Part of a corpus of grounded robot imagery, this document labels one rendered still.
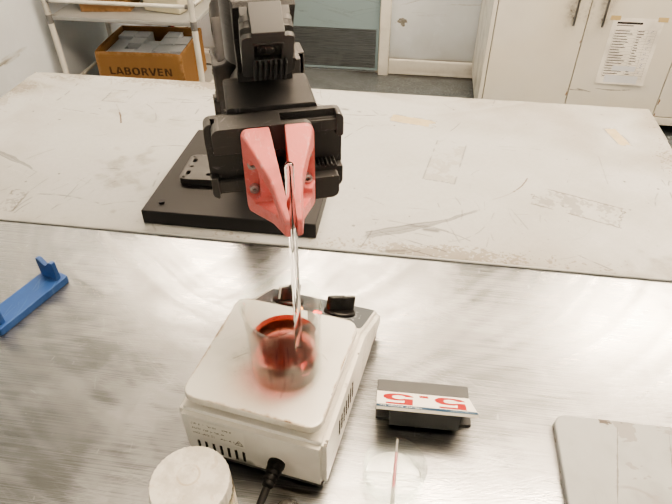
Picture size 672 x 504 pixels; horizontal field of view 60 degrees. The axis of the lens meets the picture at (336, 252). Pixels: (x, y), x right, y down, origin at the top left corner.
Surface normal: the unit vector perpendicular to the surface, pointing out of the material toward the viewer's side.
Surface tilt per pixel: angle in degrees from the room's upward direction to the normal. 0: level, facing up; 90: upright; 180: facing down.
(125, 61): 87
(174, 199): 1
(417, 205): 0
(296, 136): 23
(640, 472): 0
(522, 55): 90
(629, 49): 90
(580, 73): 90
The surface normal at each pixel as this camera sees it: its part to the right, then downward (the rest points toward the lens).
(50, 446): 0.00, -0.77
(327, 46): -0.15, 0.63
